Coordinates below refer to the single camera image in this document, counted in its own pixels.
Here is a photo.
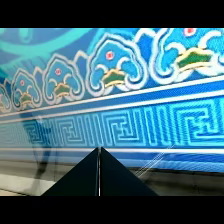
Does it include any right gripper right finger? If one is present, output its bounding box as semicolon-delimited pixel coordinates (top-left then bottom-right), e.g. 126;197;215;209
100;146;159;197

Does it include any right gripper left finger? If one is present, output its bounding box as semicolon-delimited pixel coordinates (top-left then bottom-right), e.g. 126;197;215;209
41;146;100;197

